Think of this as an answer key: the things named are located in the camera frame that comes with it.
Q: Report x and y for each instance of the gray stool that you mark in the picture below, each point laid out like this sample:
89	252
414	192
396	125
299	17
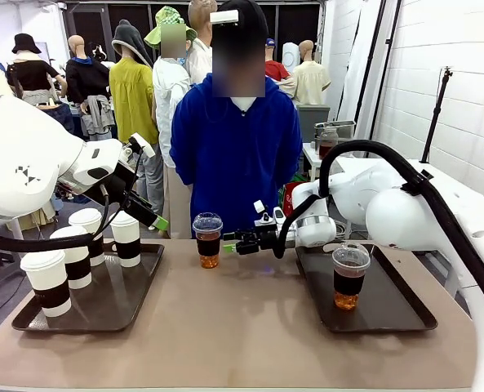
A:
1	261

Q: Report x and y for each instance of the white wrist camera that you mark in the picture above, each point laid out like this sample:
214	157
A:
259	206
141	145

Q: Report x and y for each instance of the glass jar of tea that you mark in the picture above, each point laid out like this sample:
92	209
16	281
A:
327	145

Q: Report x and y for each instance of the black tripod stand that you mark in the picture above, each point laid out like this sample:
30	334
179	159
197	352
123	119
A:
434	118

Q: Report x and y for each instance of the mannequin in beige blouse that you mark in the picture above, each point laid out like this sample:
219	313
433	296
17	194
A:
311	81

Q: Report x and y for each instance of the clear iced coffee cup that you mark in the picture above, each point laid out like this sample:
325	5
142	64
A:
207	247
349	281

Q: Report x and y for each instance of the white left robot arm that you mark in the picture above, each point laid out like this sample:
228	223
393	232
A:
21	163

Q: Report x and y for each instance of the person in blue hoodie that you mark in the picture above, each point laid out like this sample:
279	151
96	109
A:
233	163

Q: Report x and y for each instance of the mannequin with black hat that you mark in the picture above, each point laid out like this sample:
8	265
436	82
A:
29	75

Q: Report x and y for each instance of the person in red shirt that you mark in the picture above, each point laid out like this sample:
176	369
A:
276	69

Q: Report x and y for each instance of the white rounded appliance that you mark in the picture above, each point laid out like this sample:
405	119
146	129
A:
290	55

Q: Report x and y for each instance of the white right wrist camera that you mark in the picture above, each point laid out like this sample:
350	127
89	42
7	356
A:
259	206

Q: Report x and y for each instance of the mannequin with green bucket hat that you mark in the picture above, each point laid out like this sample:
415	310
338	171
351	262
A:
168	102

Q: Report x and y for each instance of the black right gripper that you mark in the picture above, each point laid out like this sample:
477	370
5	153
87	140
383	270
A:
266	240

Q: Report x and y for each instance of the white head-mounted device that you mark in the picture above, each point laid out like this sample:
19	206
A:
224	16

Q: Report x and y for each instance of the tall mannequin in cream shirt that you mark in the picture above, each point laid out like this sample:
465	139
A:
201	61

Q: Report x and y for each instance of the white paper coffee cup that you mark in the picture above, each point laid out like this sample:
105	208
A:
47	281
78	269
85	218
127	253

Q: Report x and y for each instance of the mannequin in black sweater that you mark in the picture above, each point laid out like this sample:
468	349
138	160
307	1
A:
82	79

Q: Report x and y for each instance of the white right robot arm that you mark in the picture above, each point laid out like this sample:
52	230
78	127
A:
400	220

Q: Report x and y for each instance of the gray bin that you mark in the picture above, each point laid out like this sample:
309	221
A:
313	118

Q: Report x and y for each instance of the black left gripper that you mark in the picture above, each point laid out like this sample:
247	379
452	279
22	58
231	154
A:
119	185

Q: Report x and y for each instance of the blue denim garment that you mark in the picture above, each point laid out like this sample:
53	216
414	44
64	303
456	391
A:
62	116

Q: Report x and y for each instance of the brown plastic tray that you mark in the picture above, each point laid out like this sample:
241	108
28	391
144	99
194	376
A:
388	294
115	294

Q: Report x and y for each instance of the red bag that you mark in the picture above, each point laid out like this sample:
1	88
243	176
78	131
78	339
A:
288	198

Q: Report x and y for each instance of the mannequin in yellow top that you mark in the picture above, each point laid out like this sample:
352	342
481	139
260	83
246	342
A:
133	94

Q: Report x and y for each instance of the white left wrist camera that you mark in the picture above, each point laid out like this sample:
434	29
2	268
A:
141	145

